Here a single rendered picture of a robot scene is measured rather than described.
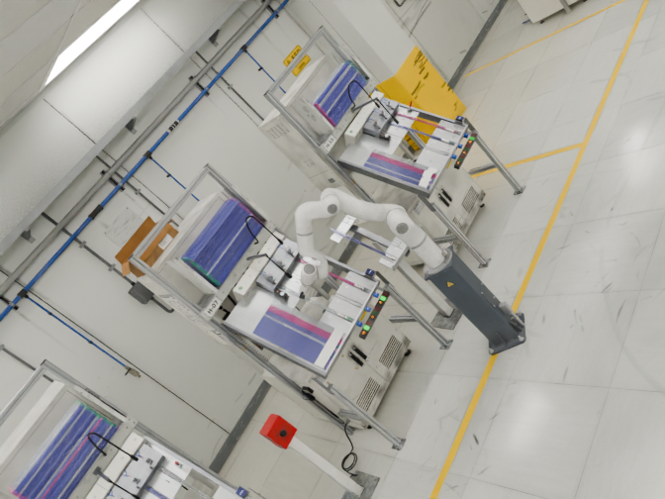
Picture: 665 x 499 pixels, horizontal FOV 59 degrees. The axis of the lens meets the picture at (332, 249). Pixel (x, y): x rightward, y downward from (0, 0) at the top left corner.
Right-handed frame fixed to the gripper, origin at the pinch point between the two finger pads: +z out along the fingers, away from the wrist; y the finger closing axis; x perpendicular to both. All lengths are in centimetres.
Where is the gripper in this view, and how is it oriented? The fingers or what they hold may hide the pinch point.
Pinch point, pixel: (306, 291)
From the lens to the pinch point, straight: 351.9
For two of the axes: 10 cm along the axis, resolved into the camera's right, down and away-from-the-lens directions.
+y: -4.8, 7.6, -4.4
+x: 8.7, 4.7, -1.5
